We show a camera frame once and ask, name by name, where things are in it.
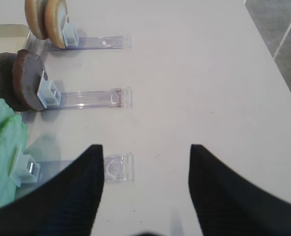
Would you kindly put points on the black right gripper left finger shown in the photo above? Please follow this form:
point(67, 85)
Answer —
point(64, 206)

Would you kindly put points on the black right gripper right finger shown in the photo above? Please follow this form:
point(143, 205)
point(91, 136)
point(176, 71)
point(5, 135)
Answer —
point(227, 204)

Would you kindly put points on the clear lettuce rack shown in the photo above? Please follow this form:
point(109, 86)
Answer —
point(25, 171)

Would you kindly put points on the green lettuce leaf in rack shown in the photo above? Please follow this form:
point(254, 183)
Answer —
point(13, 134)

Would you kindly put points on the clear patty rack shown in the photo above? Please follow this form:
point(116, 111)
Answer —
point(52, 99)

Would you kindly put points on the brown patty nearer tray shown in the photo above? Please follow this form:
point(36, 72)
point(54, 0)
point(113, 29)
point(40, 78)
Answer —
point(6, 77)

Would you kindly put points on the brown patty nearer pusher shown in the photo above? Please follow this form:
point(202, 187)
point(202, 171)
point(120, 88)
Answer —
point(27, 70)

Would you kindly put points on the clear bun rack right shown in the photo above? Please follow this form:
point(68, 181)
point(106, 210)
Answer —
point(85, 43)

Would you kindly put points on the white metal tray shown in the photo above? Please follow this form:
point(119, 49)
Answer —
point(14, 30)

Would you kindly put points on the bun slice nearer pusher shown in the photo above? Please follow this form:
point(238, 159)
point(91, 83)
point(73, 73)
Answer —
point(55, 17)

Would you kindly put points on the bun slice nearer tray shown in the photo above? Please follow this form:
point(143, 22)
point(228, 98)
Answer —
point(35, 17)

